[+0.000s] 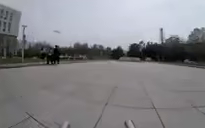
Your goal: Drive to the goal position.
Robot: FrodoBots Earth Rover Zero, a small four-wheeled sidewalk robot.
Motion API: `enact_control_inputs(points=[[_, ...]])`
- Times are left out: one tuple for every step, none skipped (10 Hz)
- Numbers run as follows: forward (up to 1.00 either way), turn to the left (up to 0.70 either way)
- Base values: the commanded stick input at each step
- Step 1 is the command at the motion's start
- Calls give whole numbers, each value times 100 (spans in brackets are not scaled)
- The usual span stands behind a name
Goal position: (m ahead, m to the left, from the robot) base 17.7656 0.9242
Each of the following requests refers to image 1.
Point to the pale lamp pole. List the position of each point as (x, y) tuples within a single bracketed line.
[(23, 43)]

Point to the tall chimney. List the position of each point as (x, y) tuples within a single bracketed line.
[(161, 35)]

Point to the grey concrete slab pavement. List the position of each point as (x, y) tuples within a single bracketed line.
[(103, 83)]

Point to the grass strip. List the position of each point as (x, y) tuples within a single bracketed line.
[(13, 61)]

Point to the robot's own part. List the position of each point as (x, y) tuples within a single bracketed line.
[(130, 124), (65, 125)]

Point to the white multi-storey building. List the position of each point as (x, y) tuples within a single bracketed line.
[(3, 30)]

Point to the group of people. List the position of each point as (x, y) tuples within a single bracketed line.
[(52, 55)]

